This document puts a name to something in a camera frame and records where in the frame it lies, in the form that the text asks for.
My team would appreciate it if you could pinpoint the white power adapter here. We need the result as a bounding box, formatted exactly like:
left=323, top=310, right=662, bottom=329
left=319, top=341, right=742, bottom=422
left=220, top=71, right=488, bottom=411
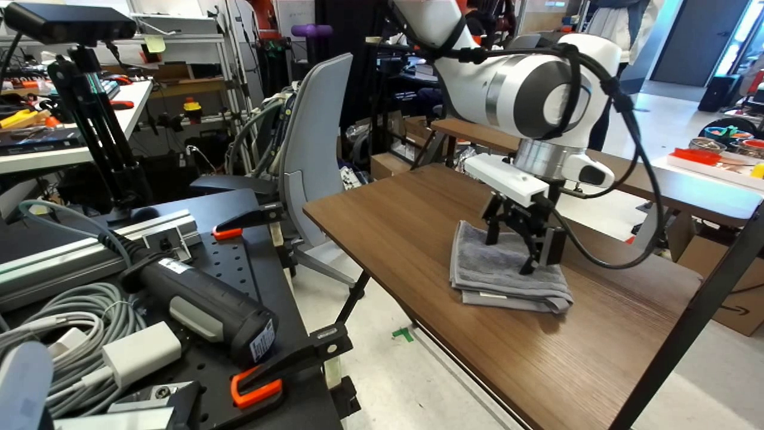
left=100, top=319, right=186, bottom=390

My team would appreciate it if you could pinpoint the red flat object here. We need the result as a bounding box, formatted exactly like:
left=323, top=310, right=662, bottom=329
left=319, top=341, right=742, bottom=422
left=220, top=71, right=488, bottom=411
left=669, top=145, right=724, bottom=169

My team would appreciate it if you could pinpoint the black diagonal desk strut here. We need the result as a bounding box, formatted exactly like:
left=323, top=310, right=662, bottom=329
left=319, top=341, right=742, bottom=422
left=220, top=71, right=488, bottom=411
left=607, top=201, right=764, bottom=430

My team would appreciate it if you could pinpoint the grey cable bundle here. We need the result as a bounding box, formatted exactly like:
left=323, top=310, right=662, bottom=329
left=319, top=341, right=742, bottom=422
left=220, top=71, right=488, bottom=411
left=0, top=279, right=151, bottom=421

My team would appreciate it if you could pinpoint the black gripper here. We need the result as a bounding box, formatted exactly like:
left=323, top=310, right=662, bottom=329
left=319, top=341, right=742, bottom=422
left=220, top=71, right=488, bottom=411
left=483, top=180, right=568, bottom=276

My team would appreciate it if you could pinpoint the black clamp orange handle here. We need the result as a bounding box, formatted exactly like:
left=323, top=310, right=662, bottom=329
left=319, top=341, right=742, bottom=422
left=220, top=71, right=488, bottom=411
left=226, top=319, right=355, bottom=412

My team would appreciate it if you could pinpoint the grey cloth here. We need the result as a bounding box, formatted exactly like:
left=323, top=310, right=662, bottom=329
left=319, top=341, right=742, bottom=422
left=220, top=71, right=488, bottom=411
left=447, top=219, right=575, bottom=317

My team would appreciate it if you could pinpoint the silver aluminium extrusion rail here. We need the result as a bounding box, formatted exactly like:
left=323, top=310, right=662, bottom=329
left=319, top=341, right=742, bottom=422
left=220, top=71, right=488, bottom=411
left=0, top=207, right=200, bottom=312

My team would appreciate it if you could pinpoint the person in white shirt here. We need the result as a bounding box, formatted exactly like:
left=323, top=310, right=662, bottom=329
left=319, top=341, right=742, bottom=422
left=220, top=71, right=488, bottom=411
left=586, top=0, right=673, bottom=154

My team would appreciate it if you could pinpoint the white cluttered work table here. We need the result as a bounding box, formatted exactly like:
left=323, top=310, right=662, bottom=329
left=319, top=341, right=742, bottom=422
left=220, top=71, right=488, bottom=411
left=0, top=76, right=156, bottom=180

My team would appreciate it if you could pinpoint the yellow tool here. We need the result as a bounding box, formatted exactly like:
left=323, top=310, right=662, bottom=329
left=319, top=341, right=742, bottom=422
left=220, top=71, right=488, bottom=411
left=0, top=107, right=56, bottom=133

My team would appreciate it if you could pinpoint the small brown cardboard box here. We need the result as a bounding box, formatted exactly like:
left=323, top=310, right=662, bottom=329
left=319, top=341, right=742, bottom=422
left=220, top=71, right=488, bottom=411
left=367, top=151, right=419, bottom=181

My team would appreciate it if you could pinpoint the raised wooden desk shelf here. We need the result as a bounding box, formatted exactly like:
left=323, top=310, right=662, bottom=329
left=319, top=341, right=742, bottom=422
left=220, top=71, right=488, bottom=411
left=430, top=114, right=764, bottom=229

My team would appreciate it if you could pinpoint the black camera on stand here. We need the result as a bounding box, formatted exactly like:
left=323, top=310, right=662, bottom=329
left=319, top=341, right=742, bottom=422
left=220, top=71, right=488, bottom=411
left=3, top=0, right=140, bottom=47

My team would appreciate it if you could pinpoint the large brown cardboard box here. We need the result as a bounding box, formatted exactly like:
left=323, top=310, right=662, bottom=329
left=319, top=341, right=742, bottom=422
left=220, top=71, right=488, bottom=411
left=676, top=233, right=764, bottom=340

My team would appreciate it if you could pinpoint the black tripod stand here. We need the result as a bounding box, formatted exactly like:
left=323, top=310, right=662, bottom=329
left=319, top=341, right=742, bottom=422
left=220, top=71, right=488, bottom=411
left=47, top=42, right=156, bottom=215

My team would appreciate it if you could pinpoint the black handheld scanner device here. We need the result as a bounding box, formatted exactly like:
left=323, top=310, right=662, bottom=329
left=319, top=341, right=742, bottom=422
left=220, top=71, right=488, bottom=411
left=136, top=256, right=280, bottom=371

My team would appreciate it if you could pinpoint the blue grey rounded object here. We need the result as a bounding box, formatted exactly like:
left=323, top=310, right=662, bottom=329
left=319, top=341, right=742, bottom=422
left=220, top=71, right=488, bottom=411
left=0, top=340, right=58, bottom=430

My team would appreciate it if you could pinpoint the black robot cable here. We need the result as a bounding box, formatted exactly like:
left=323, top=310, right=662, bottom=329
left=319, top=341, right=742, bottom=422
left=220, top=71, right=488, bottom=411
left=397, top=0, right=669, bottom=273

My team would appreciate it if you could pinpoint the black clamp orange tip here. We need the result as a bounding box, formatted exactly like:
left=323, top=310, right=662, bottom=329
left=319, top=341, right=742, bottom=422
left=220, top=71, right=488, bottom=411
left=207, top=201, right=288, bottom=245

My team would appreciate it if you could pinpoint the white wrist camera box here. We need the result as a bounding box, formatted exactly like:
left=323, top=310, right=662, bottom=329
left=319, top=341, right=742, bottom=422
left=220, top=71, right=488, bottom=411
left=463, top=151, right=555, bottom=207

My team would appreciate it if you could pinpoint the grey office chair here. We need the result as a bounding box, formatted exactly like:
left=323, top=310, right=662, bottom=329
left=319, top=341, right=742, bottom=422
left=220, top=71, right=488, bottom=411
left=275, top=51, right=359, bottom=287

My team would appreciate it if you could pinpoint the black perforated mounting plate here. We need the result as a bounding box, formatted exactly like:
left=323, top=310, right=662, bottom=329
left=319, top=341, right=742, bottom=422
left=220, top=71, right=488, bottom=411
left=118, top=187, right=346, bottom=430

